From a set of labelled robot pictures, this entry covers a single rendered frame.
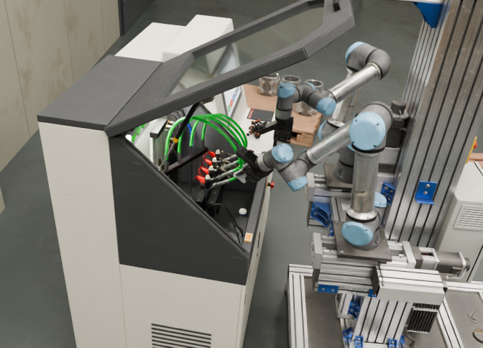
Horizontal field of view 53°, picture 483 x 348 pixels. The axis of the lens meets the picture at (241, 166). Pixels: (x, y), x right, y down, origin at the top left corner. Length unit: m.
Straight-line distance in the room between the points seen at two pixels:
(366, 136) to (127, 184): 0.95
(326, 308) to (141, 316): 1.09
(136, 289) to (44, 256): 1.34
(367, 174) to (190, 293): 1.01
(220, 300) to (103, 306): 0.60
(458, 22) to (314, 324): 1.75
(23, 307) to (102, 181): 1.46
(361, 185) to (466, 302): 1.68
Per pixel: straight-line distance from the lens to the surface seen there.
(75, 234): 2.28
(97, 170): 2.02
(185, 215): 2.01
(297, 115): 5.11
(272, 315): 3.16
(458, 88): 2.05
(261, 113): 3.19
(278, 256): 3.54
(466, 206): 2.27
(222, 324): 2.42
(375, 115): 1.71
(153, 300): 2.41
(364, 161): 1.76
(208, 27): 2.88
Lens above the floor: 2.38
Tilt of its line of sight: 32 degrees down
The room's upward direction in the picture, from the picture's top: 5 degrees clockwise
